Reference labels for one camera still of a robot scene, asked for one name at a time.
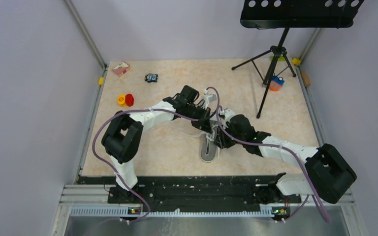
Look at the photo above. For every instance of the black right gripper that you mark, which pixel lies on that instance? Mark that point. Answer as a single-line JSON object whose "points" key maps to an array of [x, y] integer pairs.
{"points": [[221, 141]]}

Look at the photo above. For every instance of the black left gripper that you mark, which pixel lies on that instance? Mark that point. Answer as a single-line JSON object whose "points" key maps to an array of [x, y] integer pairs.
{"points": [[204, 125]]}

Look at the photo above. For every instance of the grey canvas sneaker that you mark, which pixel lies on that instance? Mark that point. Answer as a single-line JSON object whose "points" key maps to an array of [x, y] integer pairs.
{"points": [[208, 151]]}

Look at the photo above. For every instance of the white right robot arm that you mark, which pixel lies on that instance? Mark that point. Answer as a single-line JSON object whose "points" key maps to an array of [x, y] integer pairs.
{"points": [[325, 173]]}

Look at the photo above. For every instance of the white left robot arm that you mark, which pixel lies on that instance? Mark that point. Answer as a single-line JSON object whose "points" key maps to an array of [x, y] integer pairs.
{"points": [[124, 130]]}

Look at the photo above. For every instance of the small black blue toy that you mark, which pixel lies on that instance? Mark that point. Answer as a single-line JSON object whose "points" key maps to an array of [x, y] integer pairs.
{"points": [[151, 78]]}

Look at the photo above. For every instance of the red round toy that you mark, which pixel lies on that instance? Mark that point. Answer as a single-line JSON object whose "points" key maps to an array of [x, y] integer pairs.
{"points": [[129, 100]]}

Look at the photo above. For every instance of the orange blue toy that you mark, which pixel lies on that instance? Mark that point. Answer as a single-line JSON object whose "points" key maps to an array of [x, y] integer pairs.
{"points": [[276, 83]]}

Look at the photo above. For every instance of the yellow round toy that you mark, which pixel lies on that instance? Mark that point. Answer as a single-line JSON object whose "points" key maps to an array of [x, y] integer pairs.
{"points": [[122, 100]]}

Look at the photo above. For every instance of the pink and white box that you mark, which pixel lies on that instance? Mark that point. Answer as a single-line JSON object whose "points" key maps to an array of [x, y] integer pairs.
{"points": [[121, 68]]}

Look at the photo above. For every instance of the yellow corner clip right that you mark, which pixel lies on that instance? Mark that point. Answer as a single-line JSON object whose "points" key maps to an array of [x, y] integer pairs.
{"points": [[296, 61]]}

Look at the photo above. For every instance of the yellow corner clip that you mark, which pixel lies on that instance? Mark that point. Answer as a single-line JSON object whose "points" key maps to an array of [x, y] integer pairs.
{"points": [[296, 61], [100, 82]]}

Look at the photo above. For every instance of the yellow corner clip left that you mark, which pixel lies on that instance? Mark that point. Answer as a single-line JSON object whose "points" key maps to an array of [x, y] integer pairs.
{"points": [[100, 82]]}

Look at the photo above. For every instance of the black music stand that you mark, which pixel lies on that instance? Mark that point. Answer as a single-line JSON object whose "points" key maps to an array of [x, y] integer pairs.
{"points": [[287, 14]]}

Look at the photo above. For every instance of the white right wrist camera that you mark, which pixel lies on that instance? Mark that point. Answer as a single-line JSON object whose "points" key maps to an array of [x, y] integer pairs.
{"points": [[227, 115]]}

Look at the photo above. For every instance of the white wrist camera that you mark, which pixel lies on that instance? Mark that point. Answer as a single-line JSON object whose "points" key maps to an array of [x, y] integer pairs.
{"points": [[227, 115], [208, 98]]}

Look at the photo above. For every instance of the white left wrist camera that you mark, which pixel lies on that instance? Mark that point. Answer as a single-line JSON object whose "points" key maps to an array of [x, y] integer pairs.
{"points": [[208, 98]]}

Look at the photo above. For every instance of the white slotted cable duct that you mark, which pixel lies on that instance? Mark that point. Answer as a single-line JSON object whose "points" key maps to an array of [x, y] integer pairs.
{"points": [[123, 211]]}

